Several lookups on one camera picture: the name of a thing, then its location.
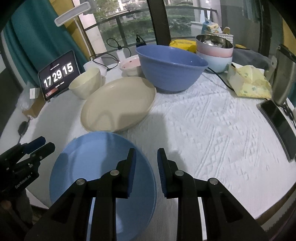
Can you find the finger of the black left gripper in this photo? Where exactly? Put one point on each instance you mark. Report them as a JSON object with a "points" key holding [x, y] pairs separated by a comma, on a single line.
{"points": [[30, 147], [38, 155]]}

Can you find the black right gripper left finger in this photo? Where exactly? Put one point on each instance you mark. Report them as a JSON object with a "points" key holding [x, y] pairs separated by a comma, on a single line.
{"points": [[115, 184]]}

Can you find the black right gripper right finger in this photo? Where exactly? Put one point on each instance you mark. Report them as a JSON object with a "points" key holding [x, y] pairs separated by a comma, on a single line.
{"points": [[181, 185]]}

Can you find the light blue plate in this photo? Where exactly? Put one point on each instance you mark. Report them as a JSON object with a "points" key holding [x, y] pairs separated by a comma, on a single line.
{"points": [[94, 154]]}

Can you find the beige large plate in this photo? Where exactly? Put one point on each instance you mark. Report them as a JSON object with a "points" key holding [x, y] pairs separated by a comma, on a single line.
{"points": [[118, 105]]}

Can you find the cream bowl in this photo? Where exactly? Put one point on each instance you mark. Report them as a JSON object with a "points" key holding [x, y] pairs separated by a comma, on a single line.
{"points": [[86, 83]]}

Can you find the pink strawberry bowl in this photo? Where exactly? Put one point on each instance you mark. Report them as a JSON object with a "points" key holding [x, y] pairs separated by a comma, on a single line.
{"points": [[131, 67]]}

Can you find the large blue bowl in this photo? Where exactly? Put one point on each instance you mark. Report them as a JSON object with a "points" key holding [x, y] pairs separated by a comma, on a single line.
{"points": [[170, 69]]}

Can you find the black mouse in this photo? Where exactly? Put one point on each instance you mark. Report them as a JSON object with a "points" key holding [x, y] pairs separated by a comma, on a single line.
{"points": [[23, 128]]}

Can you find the cardboard box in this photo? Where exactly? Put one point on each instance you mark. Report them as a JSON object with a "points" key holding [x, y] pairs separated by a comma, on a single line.
{"points": [[35, 108]]}

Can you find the tablet showing clock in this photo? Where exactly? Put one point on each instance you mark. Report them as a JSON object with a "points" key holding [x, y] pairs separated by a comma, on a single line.
{"points": [[56, 77]]}

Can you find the white table cloth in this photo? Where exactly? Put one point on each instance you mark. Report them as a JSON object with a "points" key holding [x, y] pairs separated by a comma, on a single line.
{"points": [[208, 132]]}

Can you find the teal curtain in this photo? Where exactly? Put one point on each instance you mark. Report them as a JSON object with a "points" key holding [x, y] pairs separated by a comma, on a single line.
{"points": [[34, 41]]}

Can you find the black smartphone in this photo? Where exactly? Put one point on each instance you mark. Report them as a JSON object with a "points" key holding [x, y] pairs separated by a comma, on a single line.
{"points": [[281, 127]]}

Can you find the white humidifier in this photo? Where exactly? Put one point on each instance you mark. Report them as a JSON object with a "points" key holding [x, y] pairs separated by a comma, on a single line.
{"points": [[96, 64]]}

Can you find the white charger plug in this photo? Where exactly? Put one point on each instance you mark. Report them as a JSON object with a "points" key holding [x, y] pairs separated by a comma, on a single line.
{"points": [[120, 54]]}

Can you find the yellow tissue pack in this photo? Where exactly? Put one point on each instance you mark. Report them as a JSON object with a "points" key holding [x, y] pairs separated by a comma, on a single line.
{"points": [[248, 81]]}

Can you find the black power adapter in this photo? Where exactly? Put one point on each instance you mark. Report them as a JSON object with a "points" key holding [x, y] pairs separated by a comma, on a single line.
{"points": [[139, 41]]}

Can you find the pale blue bowl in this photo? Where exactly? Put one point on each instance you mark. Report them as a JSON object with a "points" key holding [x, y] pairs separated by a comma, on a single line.
{"points": [[218, 64]]}

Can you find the white desk lamp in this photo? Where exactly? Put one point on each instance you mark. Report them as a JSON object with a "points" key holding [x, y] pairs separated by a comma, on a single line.
{"points": [[67, 17]]}

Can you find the grey folded cloth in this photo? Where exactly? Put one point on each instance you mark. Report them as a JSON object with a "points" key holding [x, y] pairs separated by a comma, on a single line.
{"points": [[249, 57]]}

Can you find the steel bowl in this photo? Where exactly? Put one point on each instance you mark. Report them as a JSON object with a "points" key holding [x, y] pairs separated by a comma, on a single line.
{"points": [[214, 41]]}

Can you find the snack container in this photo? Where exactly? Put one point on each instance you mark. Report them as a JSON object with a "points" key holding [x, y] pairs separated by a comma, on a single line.
{"points": [[212, 28]]}

